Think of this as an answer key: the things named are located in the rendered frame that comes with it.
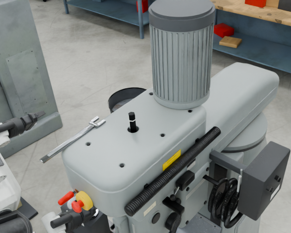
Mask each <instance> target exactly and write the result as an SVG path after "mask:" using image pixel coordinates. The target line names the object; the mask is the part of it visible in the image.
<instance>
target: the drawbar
mask: <svg viewBox="0 0 291 233"><path fill-rule="evenodd" d="M128 115H129V120H130V121H133V122H130V123H129V124H130V132H131V133H135V132H136V121H134V120H135V113H134V112H130V113H128Z"/></svg>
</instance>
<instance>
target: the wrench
mask: <svg viewBox="0 0 291 233"><path fill-rule="evenodd" d="M97 120H99V117H98V116H97V117H95V118H94V119H93V120H91V121H90V122H89V123H88V124H89V125H88V126H86V127H85V128H84V129H82V130H81V131H79V132H78V133H77V134H75V135H74V136H72V137H71V138H69V139H68V140H66V141H65V142H64V143H62V144H61V145H59V146H58V147H56V148H55V149H54V150H52V151H51V152H49V153H48V154H46V155H45V156H43V157H42V158H41V159H40V161H41V162H42V163H45V162H47V161H48V160H50V159H51V158H53V157H54V156H55V155H57V154H58V153H60V152H61V151H62V150H63V149H65V148H66V147H68V146H69V145H71V144H72V143H73V142H75V141H76V140H78V139H79V138H81V137H82V136H83V135H85V134H86V133H87V132H89V131H90V130H92V129H93V128H94V127H95V128H98V127H100V126H101V125H103V124H104V123H105V122H106V120H102V121H101V122H99V123H98V124H95V122H96V121H97Z"/></svg>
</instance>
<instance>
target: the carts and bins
mask: <svg viewBox="0 0 291 233"><path fill-rule="evenodd" d="M146 90H147V89H144V88H139V87H130V88H125V89H122V90H119V91H117V92H115V93H113V94H112V95H111V96H110V97H109V99H108V105H109V106H108V107H109V109H110V113H113V112H114V111H116V110H117V109H119V108H120V107H122V106H123V105H125V104H126V103H128V102H129V101H131V100H132V99H134V98H135V97H137V96H138V95H140V94H141V93H143V92H144V91H146Z"/></svg>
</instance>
